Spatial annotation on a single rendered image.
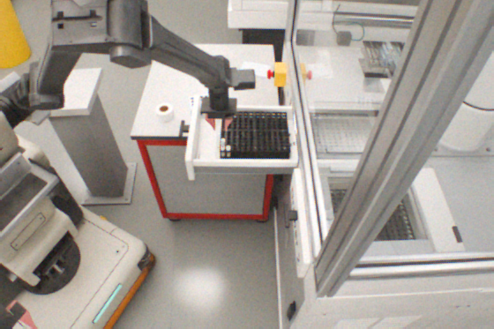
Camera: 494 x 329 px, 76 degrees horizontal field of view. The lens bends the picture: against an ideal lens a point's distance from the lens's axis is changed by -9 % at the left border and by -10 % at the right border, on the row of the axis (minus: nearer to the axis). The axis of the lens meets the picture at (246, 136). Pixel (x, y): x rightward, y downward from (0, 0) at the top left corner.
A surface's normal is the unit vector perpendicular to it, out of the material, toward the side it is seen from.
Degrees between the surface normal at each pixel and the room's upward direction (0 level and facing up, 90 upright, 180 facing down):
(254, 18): 90
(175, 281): 0
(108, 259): 0
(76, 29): 38
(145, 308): 0
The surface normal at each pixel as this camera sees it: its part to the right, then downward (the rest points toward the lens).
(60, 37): 0.25, -0.10
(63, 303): 0.02, -0.67
